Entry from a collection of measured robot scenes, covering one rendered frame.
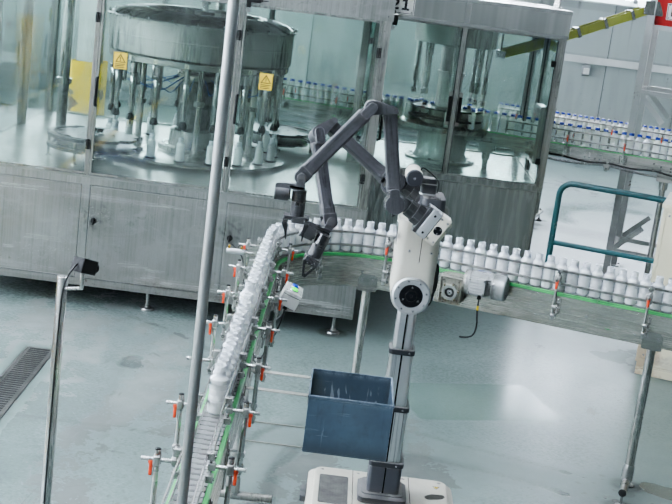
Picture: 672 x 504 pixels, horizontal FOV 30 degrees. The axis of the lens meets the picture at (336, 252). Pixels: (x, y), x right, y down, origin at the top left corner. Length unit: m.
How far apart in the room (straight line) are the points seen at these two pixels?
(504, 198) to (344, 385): 5.56
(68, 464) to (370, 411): 2.04
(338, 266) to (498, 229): 3.87
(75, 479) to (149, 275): 2.75
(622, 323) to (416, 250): 1.63
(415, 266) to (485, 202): 5.16
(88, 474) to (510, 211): 5.19
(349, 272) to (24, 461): 1.90
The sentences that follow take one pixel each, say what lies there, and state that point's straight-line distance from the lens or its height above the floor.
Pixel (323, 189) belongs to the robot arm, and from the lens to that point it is 5.23.
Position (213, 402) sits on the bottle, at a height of 1.04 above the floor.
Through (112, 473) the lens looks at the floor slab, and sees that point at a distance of 6.10.
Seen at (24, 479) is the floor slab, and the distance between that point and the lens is 6.00.
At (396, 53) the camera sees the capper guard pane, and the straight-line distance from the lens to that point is 10.05.
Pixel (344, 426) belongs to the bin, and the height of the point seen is 0.85.
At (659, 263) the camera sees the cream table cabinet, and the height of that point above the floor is 0.78.
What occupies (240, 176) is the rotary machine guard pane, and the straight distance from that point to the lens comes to 8.29.
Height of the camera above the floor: 2.49
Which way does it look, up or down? 13 degrees down
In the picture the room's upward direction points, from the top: 7 degrees clockwise
